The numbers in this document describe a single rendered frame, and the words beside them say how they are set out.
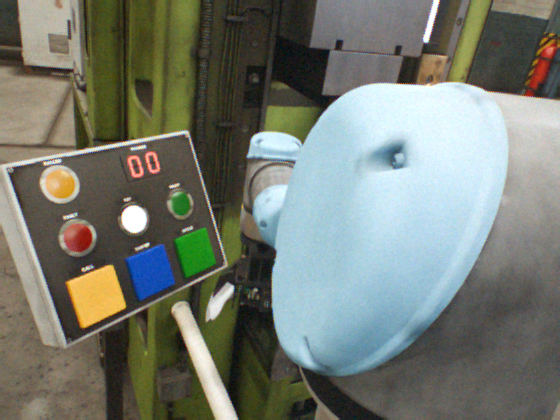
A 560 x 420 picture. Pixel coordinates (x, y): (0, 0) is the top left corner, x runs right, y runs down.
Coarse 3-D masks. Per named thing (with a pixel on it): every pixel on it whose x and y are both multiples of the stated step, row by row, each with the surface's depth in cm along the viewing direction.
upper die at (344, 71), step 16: (288, 48) 113; (304, 48) 107; (288, 64) 114; (304, 64) 107; (320, 64) 101; (336, 64) 100; (352, 64) 101; (368, 64) 103; (384, 64) 105; (400, 64) 107; (304, 80) 108; (320, 80) 102; (336, 80) 102; (352, 80) 103; (368, 80) 105; (384, 80) 107
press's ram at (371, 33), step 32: (288, 0) 101; (320, 0) 92; (352, 0) 94; (384, 0) 98; (416, 0) 101; (288, 32) 103; (320, 32) 95; (352, 32) 98; (384, 32) 101; (416, 32) 105
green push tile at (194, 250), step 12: (204, 228) 89; (180, 240) 84; (192, 240) 86; (204, 240) 88; (180, 252) 84; (192, 252) 86; (204, 252) 88; (180, 264) 85; (192, 264) 86; (204, 264) 88
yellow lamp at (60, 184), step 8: (48, 176) 69; (56, 176) 70; (64, 176) 71; (48, 184) 69; (56, 184) 70; (64, 184) 70; (72, 184) 71; (56, 192) 69; (64, 192) 70; (72, 192) 71
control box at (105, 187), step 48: (144, 144) 82; (0, 192) 67; (48, 192) 69; (96, 192) 74; (144, 192) 81; (192, 192) 88; (48, 240) 68; (96, 240) 73; (144, 240) 80; (48, 288) 67; (48, 336) 71
